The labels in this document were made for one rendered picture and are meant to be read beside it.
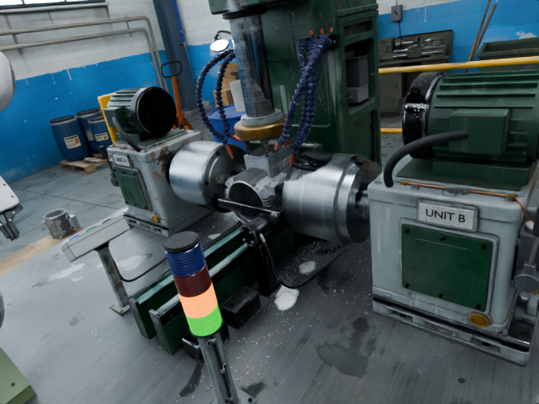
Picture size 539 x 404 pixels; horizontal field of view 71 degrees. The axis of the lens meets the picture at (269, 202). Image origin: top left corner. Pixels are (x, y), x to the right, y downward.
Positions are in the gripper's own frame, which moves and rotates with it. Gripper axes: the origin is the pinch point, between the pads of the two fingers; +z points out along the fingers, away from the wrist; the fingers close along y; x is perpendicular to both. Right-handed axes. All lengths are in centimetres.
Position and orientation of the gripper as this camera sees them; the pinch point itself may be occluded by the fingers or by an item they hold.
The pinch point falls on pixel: (10, 232)
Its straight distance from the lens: 116.1
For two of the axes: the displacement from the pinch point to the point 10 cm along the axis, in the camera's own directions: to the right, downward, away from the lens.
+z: 5.0, 8.6, 0.9
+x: -6.1, 2.8, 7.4
